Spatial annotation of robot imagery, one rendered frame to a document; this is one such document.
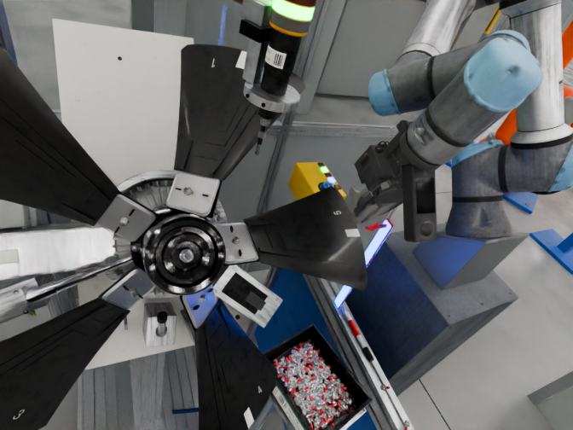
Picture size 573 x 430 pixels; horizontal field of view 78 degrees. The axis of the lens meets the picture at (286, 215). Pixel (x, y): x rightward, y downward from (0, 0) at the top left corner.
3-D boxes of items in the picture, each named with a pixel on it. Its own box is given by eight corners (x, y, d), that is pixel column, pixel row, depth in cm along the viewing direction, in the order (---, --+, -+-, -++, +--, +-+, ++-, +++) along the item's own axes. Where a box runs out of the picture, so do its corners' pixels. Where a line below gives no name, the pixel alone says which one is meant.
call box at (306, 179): (286, 188, 113) (295, 161, 106) (313, 187, 117) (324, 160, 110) (305, 223, 103) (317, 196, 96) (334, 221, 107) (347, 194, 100)
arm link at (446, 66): (446, 43, 56) (424, 66, 49) (531, 17, 48) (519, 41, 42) (454, 91, 59) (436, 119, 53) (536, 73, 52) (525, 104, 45)
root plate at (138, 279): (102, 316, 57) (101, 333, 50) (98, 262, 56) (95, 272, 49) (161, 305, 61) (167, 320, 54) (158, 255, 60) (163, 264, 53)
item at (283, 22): (261, 19, 38) (263, 7, 37) (283, 16, 41) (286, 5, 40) (294, 35, 36) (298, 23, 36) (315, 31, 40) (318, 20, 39)
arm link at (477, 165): (459, 194, 100) (458, 146, 99) (515, 193, 91) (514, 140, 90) (444, 197, 91) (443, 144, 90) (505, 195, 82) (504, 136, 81)
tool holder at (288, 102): (218, 84, 43) (231, -5, 37) (252, 74, 48) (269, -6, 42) (277, 119, 41) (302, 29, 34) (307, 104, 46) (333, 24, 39)
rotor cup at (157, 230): (133, 290, 60) (138, 315, 49) (126, 206, 59) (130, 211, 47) (217, 277, 67) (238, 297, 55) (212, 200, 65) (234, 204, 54)
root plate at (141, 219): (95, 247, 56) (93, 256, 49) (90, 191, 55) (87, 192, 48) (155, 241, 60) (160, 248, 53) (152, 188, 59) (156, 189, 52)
